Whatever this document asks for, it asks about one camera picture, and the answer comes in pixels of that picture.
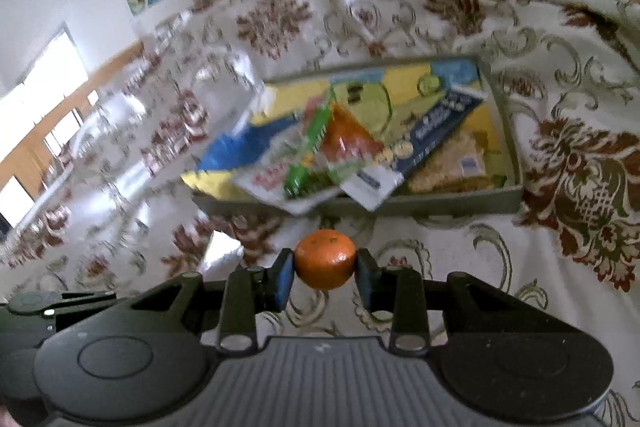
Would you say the dark blue white snack packet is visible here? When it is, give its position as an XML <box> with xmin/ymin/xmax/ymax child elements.
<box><xmin>340</xmin><ymin>82</ymin><xmax>491</xmax><ymax>212</ymax></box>

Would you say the clear rice cracker packet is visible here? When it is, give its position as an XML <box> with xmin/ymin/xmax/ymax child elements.
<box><xmin>405</xmin><ymin>127</ymin><xmax>516</xmax><ymax>195</ymax></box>

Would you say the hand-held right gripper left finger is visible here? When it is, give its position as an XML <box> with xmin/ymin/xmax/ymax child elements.
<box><xmin>117</xmin><ymin>248</ymin><xmax>296</xmax><ymax>354</ymax></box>

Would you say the floral satin blanket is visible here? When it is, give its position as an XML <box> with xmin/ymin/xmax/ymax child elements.
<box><xmin>0</xmin><ymin>0</ymin><xmax>640</xmax><ymax>427</ymax></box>

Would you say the orange red snack packet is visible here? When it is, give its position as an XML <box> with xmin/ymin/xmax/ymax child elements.
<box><xmin>320</xmin><ymin>104</ymin><xmax>396</xmax><ymax>172</ymax></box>

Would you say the yellow blue cartoon painting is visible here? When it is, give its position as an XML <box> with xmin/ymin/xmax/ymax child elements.
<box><xmin>180</xmin><ymin>62</ymin><xmax>516</xmax><ymax>202</ymax></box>

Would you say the tangerine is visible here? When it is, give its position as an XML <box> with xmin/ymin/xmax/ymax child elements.
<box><xmin>294</xmin><ymin>229</ymin><xmax>358</xmax><ymax>291</ymax></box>

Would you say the wooden bed frame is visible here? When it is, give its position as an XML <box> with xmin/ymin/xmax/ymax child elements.
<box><xmin>0</xmin><ymin>0</ymin><xmax>640</xmax><ymax>218</ymax></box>

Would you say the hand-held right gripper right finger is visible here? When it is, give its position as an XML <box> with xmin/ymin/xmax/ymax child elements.
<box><xmin>354</xmin><ymin>248</ymin><xmax>546</xmax><ymax>354</ymax></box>

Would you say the green stick snack packet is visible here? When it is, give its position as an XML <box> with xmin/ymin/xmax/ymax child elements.
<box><xmin>282</xmin><ymin>89</ymin><xmax>337</xmax><ymax>200</ymax></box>

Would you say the large white green snack packet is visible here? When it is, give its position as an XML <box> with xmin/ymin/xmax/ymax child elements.
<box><xmin>232</xmin><ymin>127</ymin><xmax>346</xmax><ymax>215</ymax></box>

